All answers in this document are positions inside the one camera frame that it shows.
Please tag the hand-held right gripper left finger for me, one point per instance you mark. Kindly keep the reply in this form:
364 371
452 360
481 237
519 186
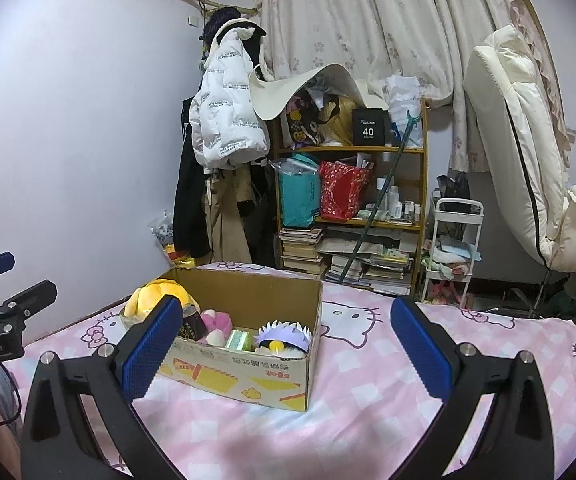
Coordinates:
150 350

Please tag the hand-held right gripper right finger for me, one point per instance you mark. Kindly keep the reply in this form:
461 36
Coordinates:
420 347

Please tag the black printed can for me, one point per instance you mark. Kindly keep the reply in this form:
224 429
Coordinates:
193 325

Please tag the yellow round plush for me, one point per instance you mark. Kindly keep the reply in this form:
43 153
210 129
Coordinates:
150 295

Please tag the pink bear plush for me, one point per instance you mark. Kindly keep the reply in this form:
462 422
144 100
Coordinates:
215 322

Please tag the green tissue pack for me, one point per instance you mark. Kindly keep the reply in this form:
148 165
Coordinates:
240 340

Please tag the printed cardboard box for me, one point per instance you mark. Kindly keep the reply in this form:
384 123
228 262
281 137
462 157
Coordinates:
248 375

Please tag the person's left forearm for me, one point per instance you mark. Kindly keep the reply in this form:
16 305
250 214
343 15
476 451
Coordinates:
10 455

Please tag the pile of magazines and books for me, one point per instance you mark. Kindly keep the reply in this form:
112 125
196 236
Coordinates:
382 270

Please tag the folded clothes pile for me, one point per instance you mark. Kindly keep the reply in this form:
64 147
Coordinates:
450 257

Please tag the clear plastic bag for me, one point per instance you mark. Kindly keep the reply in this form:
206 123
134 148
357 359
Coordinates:
163 232

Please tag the purple-haired doll plush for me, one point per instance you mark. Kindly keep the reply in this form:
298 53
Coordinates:
283 332

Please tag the pink cat-print bed sheet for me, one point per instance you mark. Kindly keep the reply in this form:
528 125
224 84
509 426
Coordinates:
318 435

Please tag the row of toiletry bottles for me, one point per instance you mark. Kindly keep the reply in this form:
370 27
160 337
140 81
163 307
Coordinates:
400 207

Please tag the beige coat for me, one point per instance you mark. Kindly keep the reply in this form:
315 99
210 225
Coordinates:
225 230

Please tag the black coat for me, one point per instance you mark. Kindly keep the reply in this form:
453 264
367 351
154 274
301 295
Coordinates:
190 210

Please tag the white trolley cart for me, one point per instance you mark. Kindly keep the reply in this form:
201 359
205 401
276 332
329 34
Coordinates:
460 203

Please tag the stack of old books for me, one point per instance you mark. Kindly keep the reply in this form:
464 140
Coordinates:
300 252

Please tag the green pole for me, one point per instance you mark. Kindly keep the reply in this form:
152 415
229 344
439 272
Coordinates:
382 185

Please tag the red gift bag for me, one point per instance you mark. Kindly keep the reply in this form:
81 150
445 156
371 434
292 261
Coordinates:
340 195

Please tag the teal shopping bag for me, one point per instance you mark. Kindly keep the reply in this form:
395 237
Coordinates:
298 200

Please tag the wooden bookshelf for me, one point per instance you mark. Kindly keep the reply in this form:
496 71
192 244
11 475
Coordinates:
357 149

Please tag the black box with white print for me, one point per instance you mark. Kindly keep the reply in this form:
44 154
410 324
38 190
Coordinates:
370 130

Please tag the cream padded chair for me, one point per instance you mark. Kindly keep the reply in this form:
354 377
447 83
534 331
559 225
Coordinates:
517 135

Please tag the white plastic bag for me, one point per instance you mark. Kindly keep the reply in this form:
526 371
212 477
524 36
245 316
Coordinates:
402 100

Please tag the white puffer jacket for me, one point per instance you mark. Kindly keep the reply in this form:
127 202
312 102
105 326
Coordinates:
228 110

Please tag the black skull-print bag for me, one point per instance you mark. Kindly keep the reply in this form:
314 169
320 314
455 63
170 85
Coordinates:
300 125

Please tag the cream wide-brim hat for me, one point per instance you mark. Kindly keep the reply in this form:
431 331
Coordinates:
273 95

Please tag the floral curtain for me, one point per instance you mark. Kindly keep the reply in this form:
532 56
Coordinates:
367 20

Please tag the navy knit hat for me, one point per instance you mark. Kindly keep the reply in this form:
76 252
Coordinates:
220 17

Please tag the white wall socket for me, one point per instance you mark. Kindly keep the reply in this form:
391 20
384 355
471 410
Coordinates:
193 20

